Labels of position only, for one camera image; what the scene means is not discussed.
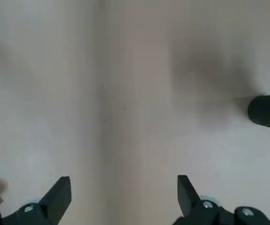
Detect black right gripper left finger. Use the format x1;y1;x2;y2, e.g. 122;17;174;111
0;176;72;225

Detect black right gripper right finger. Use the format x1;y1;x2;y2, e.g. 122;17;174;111
172;174;270;225

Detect black cylindrical vase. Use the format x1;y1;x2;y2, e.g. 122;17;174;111
247;94;270;131

